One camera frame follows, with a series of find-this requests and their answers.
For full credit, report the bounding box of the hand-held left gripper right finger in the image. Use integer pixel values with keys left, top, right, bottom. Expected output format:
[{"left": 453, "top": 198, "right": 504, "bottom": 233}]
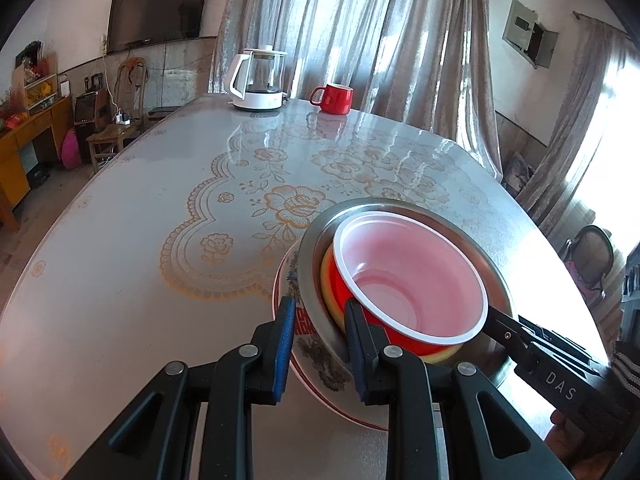
[{"left": 344, "top": 299, "right": 576, "bottom": 480}]

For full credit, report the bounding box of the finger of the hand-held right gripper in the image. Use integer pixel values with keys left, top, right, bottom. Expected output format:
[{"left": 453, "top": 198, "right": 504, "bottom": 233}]
[
  {"left": 519, "top": 315, "right": 608, "bottom": 363},
  {"left": 482, "top": 306, "right": 538, "bottom": 361}
]

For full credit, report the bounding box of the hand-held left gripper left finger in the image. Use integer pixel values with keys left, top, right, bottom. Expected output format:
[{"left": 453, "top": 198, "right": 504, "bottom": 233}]
[{"left": 65, "top": 296, "right": 297, "bottom": 480}]

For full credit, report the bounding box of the white plate with red characters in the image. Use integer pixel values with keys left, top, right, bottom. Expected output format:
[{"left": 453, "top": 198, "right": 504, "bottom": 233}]
[{"left": 271, "top": 237, "right": 401, "bottom": 432}]

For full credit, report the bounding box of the yellow plastic bowl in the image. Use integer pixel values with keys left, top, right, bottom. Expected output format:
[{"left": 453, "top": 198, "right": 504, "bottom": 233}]
[{"left": 320, "top": 245, "right": 463, "bottom": 365}]

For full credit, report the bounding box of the red plastic bowl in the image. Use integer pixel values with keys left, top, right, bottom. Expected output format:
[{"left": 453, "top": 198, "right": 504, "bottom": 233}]
[{"left": 332, "top": 212, "right": 489, "bottom": 357}]

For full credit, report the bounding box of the stainless steel bowl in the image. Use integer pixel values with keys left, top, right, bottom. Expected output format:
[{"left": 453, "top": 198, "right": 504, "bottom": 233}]
[{"left": 298, "top": 197, "right": 516, "bottom": 386}]

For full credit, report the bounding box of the person's right hand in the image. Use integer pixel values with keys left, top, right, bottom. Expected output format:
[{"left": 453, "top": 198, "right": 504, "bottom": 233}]
[{"left": 545, "top": 410, "right": 583, "bottom": 461}]

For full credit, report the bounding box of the black white striped wristband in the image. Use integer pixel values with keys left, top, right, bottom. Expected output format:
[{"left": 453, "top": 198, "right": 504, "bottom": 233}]
[{"left": 609, "top": 351, "right": 640, "bottom": 397}]

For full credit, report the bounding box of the round-back chair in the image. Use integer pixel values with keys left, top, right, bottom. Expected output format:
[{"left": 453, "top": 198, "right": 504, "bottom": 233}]
[{"left": 560, "top": 225, "right": 616, "bottom": 293}]

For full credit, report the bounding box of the narrow grey sheer curtain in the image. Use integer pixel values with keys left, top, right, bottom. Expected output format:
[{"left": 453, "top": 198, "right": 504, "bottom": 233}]
[{"left": 515, "top": 12, "right": 640, "bottom": 241}]

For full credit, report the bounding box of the white glass electric kettle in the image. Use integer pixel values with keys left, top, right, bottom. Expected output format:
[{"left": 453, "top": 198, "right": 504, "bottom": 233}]
[{"left": 228, "top": 46, "right": 289, "bottom": 112}]

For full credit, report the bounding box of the red mug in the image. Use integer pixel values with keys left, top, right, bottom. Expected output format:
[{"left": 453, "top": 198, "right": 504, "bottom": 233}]
[{"left": 309, "top": 83, "right": 354, "bottom": 115}]

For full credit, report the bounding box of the low wooden chair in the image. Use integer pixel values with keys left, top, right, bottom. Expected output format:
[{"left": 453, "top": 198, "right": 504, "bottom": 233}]
[{"left": 86, "top": 121, "right": 143, "bottom": 176}]

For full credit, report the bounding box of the pink bag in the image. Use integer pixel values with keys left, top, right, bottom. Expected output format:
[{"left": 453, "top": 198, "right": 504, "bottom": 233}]
[{"left": 61, "top": 128, "right": 81, "bottom": 171}]

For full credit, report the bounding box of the small old television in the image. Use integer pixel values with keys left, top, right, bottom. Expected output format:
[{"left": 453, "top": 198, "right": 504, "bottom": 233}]
[{"left": 74, "top": 92, "right": 108, "bottom": 123}]

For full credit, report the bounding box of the high-back wooden chair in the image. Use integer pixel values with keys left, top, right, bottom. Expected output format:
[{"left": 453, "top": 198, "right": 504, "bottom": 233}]
[{"left": 115, "top": 57, "right": 149, "bottom": 126}]

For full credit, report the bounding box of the wide grey sheer curtain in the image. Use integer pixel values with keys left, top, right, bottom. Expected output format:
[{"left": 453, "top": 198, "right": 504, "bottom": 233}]
[{"left": 207, "top": 0, "right": 503, "bottom": 181}]

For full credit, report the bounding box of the orange wooden cabinet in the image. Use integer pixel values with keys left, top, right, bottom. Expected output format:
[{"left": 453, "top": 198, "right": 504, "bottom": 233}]
[{"left": 0, "top": 95, "right": 73, "bottom": 233}]

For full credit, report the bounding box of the wooden desktop shelf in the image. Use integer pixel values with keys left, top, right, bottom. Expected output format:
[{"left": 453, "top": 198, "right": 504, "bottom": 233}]
[{"left": 11, "top": 62, "right": 58, "bottom": 113}]

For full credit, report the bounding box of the black flat television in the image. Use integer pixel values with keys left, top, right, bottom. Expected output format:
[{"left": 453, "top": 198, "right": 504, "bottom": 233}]
[{"left": 107, "top": 0, "right": 212, "bottom": 54}]

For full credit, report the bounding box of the wall electrical box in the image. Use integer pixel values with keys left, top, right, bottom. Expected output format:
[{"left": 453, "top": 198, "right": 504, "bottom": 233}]
[{"left": 501, "top": 0, "right": 559, "bottom": 70}]

